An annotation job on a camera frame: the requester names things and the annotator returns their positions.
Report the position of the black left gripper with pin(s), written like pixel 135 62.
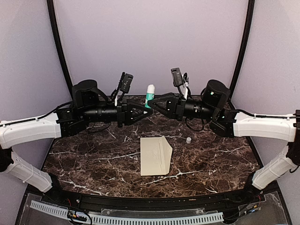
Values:
pixel 123 117

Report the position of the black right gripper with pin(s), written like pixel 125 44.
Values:
pixel 175 106

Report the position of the green white glue stick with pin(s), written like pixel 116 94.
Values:
pixel 149 94

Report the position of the white glue stick cap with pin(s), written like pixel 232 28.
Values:
pixel 188 140

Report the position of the cream paper envelope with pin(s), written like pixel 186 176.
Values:
pixel 155 156

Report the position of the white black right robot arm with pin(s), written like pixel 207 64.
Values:
pixel 238 123

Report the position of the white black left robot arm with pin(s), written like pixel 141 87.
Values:
pixel 89 105

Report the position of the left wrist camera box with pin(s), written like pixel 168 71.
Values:
pixel 126 80

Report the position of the white slotted cable duct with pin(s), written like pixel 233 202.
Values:
pixel 130 217

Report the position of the black front rail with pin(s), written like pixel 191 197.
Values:
pixel 223 201

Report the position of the black right frame post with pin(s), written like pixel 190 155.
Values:
pixel 243 45

